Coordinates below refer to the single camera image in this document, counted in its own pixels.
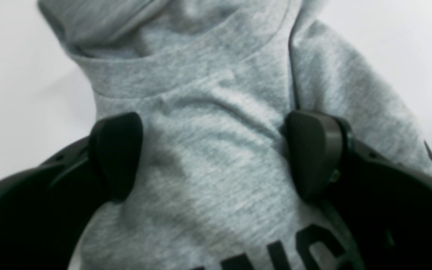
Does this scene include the grey printed T-shirt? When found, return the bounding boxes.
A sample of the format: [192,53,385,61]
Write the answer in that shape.
[38,0,432,270]

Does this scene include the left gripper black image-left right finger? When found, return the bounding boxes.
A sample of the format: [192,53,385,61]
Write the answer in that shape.
[285,110,432,270]

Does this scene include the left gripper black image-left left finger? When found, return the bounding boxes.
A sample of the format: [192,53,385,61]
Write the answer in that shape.
[0,112,143,270]

